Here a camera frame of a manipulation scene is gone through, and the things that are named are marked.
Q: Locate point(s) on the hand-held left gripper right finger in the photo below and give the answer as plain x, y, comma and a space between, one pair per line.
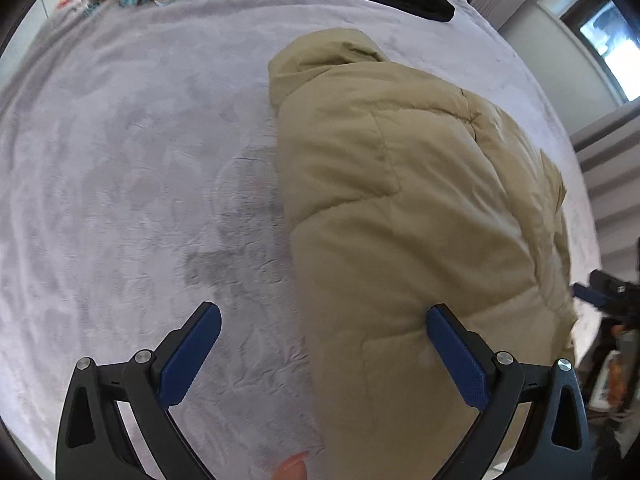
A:
457, 360

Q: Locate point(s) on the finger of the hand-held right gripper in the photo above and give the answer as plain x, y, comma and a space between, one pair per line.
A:
585, 293

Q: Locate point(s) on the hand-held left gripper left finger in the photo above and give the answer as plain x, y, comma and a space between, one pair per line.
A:
192, 355

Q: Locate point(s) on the beige puffer jacket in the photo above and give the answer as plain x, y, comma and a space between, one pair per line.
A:
400, 210

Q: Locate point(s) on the person's left hand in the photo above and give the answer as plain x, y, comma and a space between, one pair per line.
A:
292, 467

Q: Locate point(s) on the white bottle orange label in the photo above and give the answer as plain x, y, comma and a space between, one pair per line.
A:
606, 377

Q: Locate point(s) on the grey ribbed headboard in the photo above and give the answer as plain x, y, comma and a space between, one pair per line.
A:
615, 175

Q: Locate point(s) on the lavender bed blanket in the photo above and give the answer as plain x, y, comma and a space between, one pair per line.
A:
125, 160

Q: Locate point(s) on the window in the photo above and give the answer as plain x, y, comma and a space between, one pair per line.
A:
602, 45

